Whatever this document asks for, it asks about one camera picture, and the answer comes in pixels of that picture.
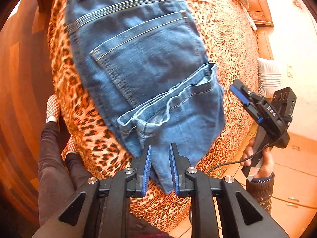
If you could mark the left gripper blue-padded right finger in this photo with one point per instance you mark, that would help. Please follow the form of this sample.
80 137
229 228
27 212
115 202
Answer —
219 207

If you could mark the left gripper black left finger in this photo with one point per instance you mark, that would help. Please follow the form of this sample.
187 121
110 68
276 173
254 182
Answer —
100 208

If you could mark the blue denim jeans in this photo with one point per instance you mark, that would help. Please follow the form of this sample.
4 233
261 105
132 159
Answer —
145 67

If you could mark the right forearm knitted sleeve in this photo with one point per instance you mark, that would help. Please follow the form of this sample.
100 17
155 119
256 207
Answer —
262 189

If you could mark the person's right hand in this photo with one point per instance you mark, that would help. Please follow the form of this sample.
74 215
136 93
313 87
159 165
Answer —
259 167

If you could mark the grey striped pillow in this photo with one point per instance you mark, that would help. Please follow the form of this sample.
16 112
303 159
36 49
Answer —
269 77

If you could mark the person's legs dark trousers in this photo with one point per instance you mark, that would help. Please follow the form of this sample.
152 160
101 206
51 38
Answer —
58 178

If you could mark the leopard print bed cover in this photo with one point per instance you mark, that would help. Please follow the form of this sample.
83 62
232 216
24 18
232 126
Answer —
230 43

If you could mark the wooden headboard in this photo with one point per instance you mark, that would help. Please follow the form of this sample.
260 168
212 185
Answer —
261 15

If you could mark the red polka dot slipper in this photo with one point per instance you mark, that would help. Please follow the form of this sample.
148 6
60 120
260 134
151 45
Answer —
52 109

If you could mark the wall switch plate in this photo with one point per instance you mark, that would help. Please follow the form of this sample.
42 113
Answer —
290 71

